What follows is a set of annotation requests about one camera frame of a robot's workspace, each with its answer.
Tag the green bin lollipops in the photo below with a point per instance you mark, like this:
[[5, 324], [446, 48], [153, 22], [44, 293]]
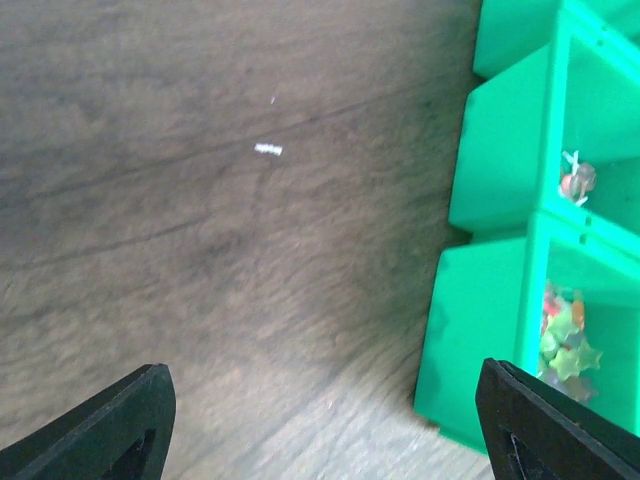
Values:
[[579, 91]]

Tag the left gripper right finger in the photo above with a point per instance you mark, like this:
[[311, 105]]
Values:
[[532, 431]]

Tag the green bin star gummies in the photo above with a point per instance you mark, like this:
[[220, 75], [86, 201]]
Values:
[[487, 302]]

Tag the green bin popsicle candies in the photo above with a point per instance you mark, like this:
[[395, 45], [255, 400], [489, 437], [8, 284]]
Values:
[[508, 31]]

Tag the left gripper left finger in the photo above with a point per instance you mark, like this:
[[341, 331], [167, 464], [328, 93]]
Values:
[[122, 432]]

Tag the pile of star gummies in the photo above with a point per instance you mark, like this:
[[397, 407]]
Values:
[[565, 354]]

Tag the pile of lollipops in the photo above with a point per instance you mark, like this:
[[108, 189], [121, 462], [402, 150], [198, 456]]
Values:
[[577, 179]]

